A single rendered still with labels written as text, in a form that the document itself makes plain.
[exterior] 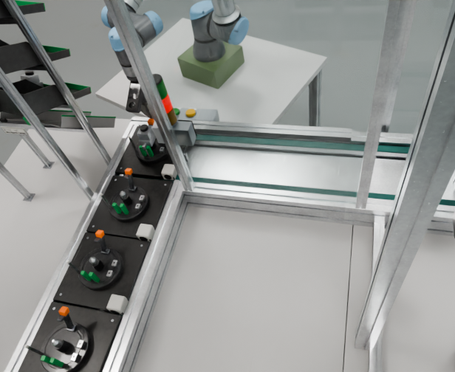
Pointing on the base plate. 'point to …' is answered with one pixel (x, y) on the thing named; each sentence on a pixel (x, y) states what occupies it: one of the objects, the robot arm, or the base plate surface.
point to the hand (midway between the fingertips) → (151, 118)
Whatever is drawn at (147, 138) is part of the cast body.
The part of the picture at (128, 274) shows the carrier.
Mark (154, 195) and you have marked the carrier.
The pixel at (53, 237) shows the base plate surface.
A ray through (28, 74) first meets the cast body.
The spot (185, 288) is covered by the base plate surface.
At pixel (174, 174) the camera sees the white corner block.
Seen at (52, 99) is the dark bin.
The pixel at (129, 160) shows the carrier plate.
